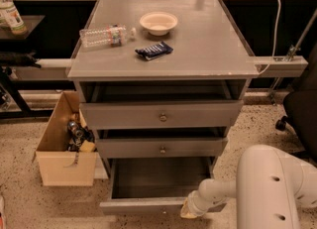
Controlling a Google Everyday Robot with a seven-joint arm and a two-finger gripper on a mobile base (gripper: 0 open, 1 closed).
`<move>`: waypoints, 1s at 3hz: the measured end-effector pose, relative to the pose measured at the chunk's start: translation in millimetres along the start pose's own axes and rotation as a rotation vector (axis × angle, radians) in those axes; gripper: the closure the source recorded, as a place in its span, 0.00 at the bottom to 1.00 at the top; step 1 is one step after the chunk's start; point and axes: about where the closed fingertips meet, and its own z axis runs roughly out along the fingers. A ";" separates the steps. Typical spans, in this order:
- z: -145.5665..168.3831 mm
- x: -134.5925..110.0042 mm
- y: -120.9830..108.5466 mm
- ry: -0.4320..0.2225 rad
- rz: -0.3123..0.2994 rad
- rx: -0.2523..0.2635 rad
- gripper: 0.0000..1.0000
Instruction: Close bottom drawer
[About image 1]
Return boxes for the grey middle drawer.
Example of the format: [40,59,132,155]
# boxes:
[97,127,228,159]

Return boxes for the dark items in box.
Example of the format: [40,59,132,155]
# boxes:
[67,121,94,152]

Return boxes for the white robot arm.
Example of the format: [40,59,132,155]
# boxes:
[180,145,317,229]

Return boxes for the black side table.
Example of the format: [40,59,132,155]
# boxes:
[0,15,51,119]

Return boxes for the grey bottom drawer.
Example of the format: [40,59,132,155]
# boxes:
[100,157,215,215]

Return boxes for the metal clamp rod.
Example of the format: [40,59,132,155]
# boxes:
[283,8,317,61]

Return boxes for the dark blue snack packet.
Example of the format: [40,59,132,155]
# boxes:
[135,42,173,60]

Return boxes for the clear plastic water bottle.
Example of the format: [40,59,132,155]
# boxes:
[79,25,137,48]

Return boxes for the grey drawer cabinet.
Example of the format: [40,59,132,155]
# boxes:
[66,0,261,174]

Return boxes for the yellow sponge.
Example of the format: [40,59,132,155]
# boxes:
[79,140,95,153]

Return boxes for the grey drawer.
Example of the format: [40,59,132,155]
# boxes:
[80,100,243,130]
[97,127,228,159]
[100,157,215,215]

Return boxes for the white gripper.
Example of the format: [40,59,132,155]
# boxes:
[180,190,213,219]

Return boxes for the cardboard box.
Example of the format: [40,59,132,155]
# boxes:
[35,91,97,186]

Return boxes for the white cable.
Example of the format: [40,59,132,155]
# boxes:
[258,0,282,75]

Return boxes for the grey top drawer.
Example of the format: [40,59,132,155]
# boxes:
[80,100,243,130]

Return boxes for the white paper bowl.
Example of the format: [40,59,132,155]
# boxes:
[140,12,178,36]

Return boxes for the black office chair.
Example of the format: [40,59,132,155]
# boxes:
[275,45,317,162]

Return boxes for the green label bottle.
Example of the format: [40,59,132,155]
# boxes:
[0,0,28,36]

